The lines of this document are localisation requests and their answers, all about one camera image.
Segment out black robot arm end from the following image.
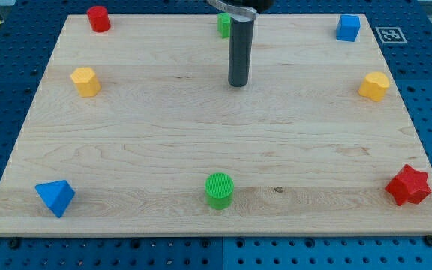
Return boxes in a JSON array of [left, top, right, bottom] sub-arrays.
[[244, 0, 275, 14]]

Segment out green star block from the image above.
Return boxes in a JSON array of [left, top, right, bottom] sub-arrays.
[[217, 13, 231, 39]]

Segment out red star block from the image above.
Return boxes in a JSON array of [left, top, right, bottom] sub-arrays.
[[385, 164, 432, 206]]

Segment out green cylinder block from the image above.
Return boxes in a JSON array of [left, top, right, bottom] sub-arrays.
[[205, 172, 234, 210]]

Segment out wooden board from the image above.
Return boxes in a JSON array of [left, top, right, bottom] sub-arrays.
[[0, 14, 432, 238]]

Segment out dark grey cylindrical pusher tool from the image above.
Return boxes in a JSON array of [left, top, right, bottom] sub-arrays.
[[228, 17, 254, 87]]

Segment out yellow hexagon block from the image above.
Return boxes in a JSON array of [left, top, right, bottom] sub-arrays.
[[70, 67, 101, 98]]

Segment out yellow heart block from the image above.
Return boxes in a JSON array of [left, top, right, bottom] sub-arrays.
[[358, 71, 390, 102]]

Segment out red cylinder block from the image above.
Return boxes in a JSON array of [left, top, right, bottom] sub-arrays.
[[86, 5, 111, 33]]

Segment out blue triangle block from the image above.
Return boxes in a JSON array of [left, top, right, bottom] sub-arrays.
[[34, 180, 75, 218]]

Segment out blue cube block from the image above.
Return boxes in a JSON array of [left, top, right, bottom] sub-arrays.
[[336, 14, 361, 42]]

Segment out white fiducial marker tag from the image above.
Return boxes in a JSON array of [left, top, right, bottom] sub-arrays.
[[376, 26, 407, 44]]

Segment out black bolt left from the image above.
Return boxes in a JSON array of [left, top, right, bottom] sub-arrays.
[[7, 238, 21, 250]]

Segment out black bolt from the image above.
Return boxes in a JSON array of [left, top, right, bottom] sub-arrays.
[[7, 238, 21, 250], [424, 235, 432, 247]]

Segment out black bolt right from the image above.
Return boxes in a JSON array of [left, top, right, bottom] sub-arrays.
[[424, 235, 432, 247]]

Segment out silver hose clamp band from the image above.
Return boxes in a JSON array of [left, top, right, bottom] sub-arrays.
[[206, 0, 257, 21]]

